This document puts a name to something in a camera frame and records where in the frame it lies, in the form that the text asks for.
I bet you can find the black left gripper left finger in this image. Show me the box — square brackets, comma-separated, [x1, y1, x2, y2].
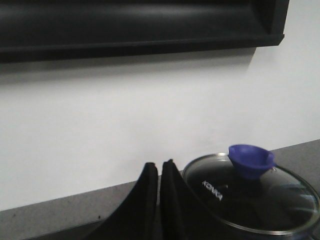
[85, 162, 158, 240]

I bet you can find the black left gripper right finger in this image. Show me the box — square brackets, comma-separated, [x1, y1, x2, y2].
[160, 159, 227, 240]

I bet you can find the dark blue cooking pot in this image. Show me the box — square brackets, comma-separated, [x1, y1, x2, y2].
[222, 228, 320, 240]

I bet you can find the glass lid with blue knob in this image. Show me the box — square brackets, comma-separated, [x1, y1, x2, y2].
[182, 144, 320, 235]

